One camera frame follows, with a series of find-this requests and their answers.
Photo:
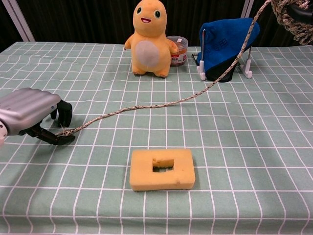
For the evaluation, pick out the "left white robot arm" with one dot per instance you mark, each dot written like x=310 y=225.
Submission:
x=1 y=137

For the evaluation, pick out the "blue cloth with black lining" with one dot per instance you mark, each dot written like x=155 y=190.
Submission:
x=220 y=49

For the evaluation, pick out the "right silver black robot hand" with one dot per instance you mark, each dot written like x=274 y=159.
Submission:
x=304 y=14

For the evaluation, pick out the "white frame post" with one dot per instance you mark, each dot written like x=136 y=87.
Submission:
x=247 y=8
x=20 y=22

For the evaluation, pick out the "green checkered tablecloth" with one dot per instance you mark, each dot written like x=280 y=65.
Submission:
x=220 y=147

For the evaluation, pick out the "yellow sponge with rectangular hole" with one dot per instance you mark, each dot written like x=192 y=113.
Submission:
x=146 y=176

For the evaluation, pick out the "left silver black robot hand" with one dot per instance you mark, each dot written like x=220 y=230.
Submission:
x=27 y=107

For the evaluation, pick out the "yellow plush dinosaur toy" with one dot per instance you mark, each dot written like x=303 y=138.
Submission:
x=149 y=36

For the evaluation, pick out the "clear plastic snack jar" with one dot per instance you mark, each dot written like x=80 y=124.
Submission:
x=179 y=52

